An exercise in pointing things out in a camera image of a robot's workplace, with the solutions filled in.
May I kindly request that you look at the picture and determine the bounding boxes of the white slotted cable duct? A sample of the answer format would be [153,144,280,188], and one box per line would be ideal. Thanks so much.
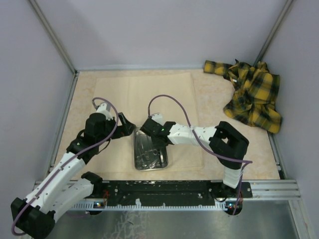
[71,199,240,211]

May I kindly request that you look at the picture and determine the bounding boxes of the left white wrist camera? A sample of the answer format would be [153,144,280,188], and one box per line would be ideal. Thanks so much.
[96,103,113,119]

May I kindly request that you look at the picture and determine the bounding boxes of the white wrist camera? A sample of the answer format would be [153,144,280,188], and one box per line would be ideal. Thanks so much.
[96,103,113,119]
[149,113,163,123]

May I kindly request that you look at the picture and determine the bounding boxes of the purple cable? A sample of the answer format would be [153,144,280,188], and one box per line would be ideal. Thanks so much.
[148,94,253,216]
[11,97,119,236]

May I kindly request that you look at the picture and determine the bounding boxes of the beige cloth wrap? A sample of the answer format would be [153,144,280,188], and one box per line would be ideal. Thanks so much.
[93,73,198,173]

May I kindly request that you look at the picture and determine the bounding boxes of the right aluminium corner post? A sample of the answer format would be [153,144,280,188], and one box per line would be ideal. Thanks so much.
[253,0,295,66]

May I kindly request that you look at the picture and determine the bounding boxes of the yellow plaid shirt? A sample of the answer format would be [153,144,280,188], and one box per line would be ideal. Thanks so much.
[203,60,283,133]

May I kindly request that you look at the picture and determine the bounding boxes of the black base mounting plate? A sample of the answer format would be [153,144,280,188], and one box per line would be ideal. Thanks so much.
[91,180,252,207]

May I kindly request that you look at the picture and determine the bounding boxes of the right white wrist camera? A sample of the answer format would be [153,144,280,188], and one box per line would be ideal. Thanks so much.
[149,113,163,123]

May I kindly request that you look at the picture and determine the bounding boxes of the steel instrument tray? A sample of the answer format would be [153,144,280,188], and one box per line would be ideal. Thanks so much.
[133,126,168,171]

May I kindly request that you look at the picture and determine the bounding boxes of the aluminium front rail frame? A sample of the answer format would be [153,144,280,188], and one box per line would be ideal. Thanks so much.
[29,179,302,200]

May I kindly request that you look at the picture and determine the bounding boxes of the steel forceps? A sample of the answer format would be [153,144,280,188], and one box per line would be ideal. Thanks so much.
[145,148,166,170]

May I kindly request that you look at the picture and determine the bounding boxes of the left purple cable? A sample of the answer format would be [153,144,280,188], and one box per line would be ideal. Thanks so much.
[11,97,119,236]

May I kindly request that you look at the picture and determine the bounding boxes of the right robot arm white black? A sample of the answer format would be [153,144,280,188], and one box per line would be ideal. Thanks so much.
[141,118,251,197]

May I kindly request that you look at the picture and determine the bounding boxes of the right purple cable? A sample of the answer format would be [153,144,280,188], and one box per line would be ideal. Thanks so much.
[148,94,253,216]

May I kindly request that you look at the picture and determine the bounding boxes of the aluminium corner post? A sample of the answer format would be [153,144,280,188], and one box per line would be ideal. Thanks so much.
[253,0,295,66]
[27,0,77,75]

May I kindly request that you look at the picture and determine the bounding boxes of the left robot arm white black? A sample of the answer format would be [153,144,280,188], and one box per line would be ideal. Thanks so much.
[10,113,136,239]

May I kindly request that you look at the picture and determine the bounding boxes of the left aluminium corner post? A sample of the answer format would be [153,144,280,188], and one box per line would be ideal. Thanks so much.
[27,0,77,75]

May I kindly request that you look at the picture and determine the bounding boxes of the steel surgical scissors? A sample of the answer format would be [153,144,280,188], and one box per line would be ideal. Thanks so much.
[136,142,151,170]

